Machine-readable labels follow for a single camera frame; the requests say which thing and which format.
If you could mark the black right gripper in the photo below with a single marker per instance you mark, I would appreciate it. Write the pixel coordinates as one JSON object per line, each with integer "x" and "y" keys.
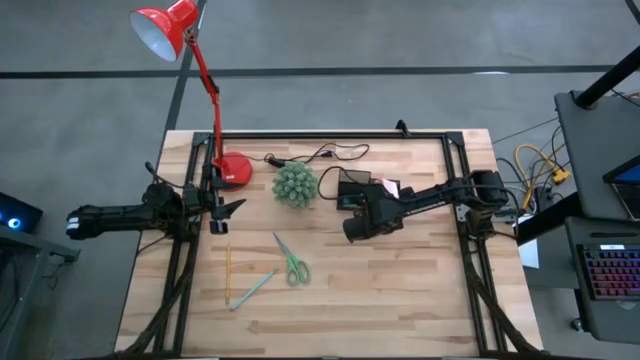
{"x": 372, "y": 212}

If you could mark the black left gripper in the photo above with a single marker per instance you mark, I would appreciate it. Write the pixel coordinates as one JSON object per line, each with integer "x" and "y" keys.
{"x": 216, "y": 225}

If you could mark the yellow pencil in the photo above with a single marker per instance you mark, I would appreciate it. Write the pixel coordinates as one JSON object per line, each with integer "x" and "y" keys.
{"x": 228, "y": 275}

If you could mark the teal pencil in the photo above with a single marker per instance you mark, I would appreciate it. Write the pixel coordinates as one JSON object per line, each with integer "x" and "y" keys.
{"x": 255, "y": 289}

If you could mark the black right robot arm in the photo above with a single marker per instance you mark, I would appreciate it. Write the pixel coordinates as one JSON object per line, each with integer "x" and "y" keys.
{"x": 440, "y": 192}

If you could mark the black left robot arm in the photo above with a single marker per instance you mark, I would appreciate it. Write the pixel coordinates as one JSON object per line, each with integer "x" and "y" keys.
{"x": 115, "y": 220}

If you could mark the black mesh desk organizer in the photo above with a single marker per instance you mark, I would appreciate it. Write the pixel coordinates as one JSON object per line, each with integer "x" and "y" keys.
{"x": 352, "y": 177}

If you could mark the red desk lamp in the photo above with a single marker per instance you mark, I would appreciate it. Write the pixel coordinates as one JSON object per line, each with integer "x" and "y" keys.
{"x": 232, "y": 170}

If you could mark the green plant in patterned pot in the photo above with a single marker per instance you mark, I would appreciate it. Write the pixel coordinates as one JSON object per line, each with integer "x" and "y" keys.
{"x": 295, "y": 185}

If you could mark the white paper sheet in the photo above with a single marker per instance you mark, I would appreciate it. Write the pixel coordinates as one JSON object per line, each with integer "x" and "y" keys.
{"x": 529, "y": 252}

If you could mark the black desk beam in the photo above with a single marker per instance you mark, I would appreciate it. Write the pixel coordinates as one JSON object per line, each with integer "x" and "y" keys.
{"x": 545, "y": 222}

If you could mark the black computer with blue light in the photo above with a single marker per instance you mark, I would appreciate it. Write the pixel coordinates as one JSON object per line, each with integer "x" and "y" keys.
{"x": 22, "y": 212}

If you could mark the RGB backlit keyboard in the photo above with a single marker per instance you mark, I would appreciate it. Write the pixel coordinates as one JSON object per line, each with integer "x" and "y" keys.
{"x": 612, "y": 272}

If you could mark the laptop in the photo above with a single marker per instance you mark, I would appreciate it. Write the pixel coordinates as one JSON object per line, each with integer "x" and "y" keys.
{"x": 631, "y": 197}

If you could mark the gray keyboard desk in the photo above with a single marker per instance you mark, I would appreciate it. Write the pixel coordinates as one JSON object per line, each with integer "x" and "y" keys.
{"x": 610, "y": 320}

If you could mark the black pole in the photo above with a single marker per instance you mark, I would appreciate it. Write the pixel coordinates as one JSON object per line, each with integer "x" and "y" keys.
{"x": 605, "y": 80}

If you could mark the small black mount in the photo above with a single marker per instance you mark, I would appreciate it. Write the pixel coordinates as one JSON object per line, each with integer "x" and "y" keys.
{"x": 402, "y": 128}

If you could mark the black aluminium table frame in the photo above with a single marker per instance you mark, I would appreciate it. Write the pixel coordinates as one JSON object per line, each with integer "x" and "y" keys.
{"x": 325, "y": 135}

